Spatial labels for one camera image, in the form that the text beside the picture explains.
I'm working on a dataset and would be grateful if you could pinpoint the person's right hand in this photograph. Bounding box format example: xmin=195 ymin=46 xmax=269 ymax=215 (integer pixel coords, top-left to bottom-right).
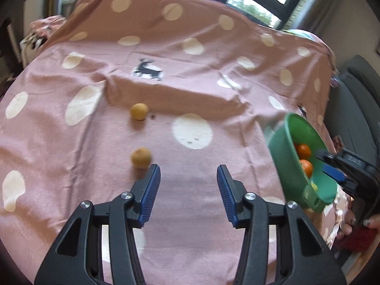
xmin=337 ymin=211 xmax=380 ymax=241

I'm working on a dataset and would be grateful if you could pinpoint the pink polka dot blanket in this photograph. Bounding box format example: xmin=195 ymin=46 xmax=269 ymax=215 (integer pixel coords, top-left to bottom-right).
xmin=0 ymin=0 xmax=337 ymax=285

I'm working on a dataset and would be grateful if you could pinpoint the pale blue pillow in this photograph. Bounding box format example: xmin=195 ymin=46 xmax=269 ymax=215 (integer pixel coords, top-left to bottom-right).
xmin=285 ymin=29 xmax=315 ymax=40

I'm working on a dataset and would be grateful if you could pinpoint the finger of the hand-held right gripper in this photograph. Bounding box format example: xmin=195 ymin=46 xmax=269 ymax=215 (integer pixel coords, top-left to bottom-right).
xmin=315 ymin=150 xmax=348 ymax=183

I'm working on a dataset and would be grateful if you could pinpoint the white bag of clothes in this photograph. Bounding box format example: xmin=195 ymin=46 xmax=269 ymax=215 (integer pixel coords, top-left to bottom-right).
xmin=21 ymin=30 xmax=48 ymax=66

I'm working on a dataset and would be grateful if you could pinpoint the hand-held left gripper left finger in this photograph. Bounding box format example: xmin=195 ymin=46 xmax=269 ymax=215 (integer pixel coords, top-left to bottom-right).
xmin=34 ymin=163 xmax=161 ymax=285

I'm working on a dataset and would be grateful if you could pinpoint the brown longan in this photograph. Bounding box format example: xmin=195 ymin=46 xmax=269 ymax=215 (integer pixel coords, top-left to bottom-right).
xmin=131 ymin=147 xmax=152 ymax=170
xmin=130 ymin=103 xmax=148 ymax=121

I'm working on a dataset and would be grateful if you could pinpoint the green plastic basin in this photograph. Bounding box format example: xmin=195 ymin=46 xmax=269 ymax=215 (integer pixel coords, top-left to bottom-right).
xmin=267 ymin=112 xmax=339 ymax=213

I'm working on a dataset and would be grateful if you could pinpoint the orange mandarin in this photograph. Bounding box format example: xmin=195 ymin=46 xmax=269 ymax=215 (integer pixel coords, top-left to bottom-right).
xmin=295 ymin=143 xmax=312 ymax=159
xmin=299 ymin=159 xmax=314 ymax=177

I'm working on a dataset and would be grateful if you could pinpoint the black framed window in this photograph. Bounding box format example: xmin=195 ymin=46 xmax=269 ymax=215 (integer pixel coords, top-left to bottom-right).
xmin=59 ymin=0 xmax=315 ymax=30

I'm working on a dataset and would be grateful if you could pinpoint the grey sofa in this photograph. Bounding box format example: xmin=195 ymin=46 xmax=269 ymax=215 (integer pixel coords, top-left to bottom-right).
xmin=323 ymin=55 xmax=380 ymax=167

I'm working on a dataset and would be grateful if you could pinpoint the pink clothes pile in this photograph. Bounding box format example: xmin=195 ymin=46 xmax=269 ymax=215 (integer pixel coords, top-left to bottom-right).
xmin=30 ymin=15 xmax=67 ymax=36

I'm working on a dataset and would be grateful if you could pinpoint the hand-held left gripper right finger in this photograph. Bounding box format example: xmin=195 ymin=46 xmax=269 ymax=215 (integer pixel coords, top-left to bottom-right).
xmin=217 ymin=164 xmax=347 ymax=285

